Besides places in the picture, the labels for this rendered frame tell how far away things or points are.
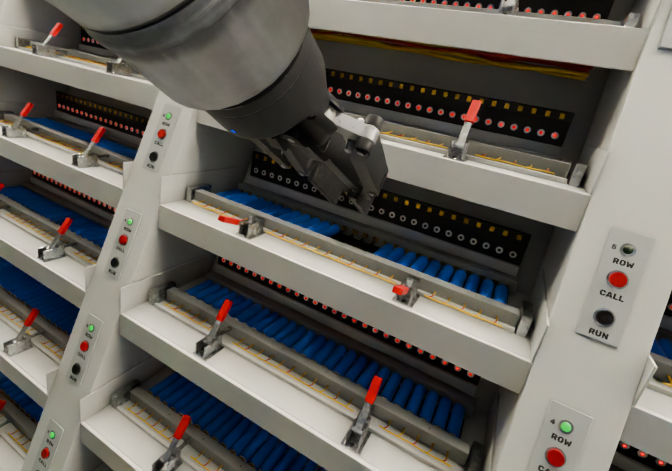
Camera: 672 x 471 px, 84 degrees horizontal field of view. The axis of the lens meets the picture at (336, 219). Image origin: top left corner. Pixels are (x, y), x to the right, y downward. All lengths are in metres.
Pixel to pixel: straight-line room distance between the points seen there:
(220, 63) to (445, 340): 0.42
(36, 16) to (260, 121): 1.18
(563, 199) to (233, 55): 0.42
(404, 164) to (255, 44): 0.38
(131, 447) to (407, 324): 0.52
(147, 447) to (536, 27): 0.86
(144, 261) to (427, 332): 0.50
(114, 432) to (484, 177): 0.72
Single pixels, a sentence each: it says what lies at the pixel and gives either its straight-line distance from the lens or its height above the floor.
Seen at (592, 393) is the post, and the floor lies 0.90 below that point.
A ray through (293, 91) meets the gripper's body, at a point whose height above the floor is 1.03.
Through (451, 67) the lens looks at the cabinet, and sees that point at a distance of 0.79.
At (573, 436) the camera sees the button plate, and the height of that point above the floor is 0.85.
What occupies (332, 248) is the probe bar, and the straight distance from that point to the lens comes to 0.57.
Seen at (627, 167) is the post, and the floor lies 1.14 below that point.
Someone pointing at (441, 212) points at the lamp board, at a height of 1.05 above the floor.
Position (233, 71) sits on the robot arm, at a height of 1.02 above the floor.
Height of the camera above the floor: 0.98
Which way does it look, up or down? 1 degrees up
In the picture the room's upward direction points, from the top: 20 degrees clockwise
